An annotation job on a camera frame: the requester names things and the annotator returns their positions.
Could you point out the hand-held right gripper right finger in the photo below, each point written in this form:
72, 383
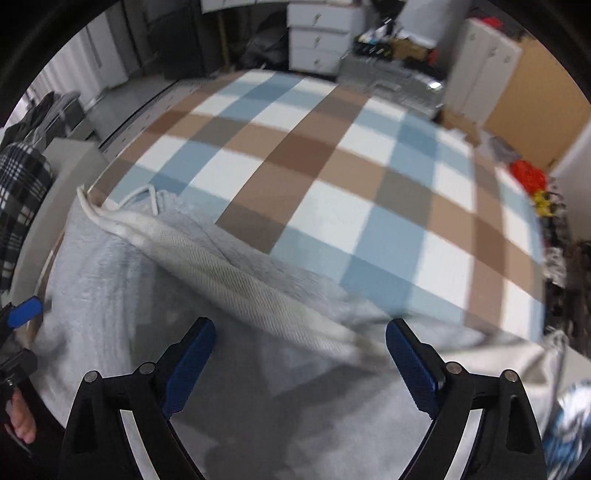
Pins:
413, 369

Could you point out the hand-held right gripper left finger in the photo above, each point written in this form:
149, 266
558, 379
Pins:
187, 369

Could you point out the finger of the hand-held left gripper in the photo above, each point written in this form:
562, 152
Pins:
25, 311

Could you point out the grey printed hoodie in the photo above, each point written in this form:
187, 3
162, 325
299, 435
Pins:
138, 300

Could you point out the person's left hand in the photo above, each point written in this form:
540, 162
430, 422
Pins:
24, 422

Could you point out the black white plaid cloth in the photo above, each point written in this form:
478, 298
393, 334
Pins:
23, 194

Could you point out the blue plaid blanket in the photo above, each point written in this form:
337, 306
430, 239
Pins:
568, 434

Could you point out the pile of loose shoes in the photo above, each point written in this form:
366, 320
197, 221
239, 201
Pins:
563, 258

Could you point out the orange plastic bag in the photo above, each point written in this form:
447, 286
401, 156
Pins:
528, 175

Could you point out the checkered bed sheet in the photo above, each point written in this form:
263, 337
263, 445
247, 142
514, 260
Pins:
323, 161

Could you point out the round grey rug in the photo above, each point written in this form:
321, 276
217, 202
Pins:
499, 148

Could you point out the brown cardboard box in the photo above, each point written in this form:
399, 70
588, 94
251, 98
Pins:
459, 127

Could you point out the white curtain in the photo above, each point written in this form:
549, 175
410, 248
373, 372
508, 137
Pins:
106, 55

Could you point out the silver suitcase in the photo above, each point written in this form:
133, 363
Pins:
392, 83

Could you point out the wooden door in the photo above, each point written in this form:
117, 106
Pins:
545, 106

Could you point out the black crate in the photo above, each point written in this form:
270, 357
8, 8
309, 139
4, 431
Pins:
371, 46

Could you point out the white desk with drawers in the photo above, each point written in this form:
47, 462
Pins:
318, 41

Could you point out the black red shoe box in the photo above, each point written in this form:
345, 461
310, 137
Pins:
490, 22

